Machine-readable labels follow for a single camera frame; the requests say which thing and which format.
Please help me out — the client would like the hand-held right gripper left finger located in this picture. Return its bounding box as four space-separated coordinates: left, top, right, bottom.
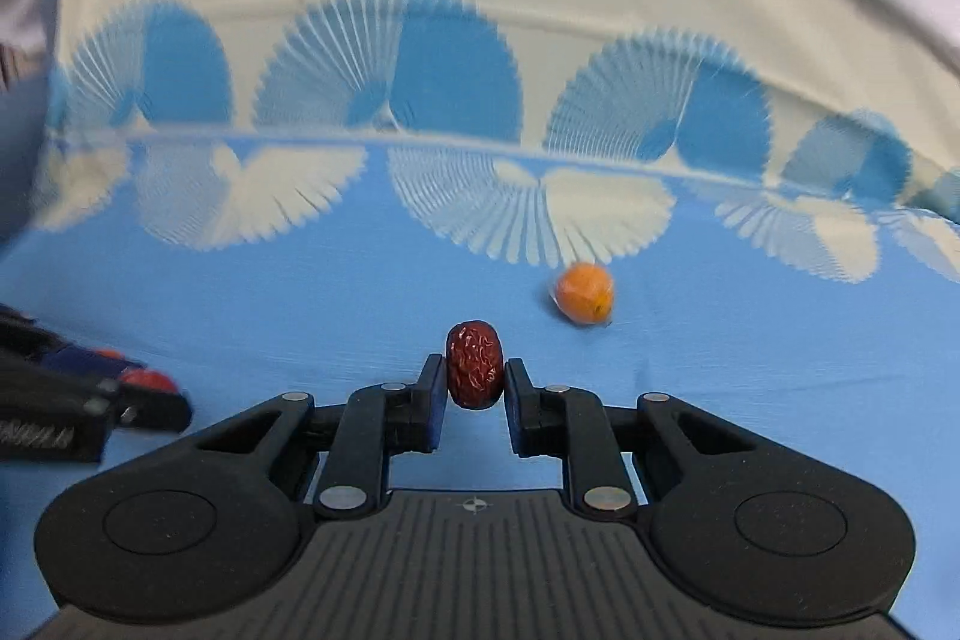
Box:
184 353 449 521

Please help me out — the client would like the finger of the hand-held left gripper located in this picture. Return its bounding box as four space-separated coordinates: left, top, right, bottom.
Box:
30 340 130 384
75 377 194 437

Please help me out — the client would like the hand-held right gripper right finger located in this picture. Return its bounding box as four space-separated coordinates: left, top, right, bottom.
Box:
504 358 758 513

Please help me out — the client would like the red cherry tomato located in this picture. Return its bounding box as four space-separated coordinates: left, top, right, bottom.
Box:
120 367 179 396

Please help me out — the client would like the dark red dried date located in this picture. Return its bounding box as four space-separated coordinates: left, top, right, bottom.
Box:
446 320 505 410

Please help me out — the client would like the small mandarin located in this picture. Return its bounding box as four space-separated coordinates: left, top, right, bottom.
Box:
553 261 617 327

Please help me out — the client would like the blue cream fan-printed sheet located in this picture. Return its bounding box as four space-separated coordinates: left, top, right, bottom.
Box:
0 0 960 640

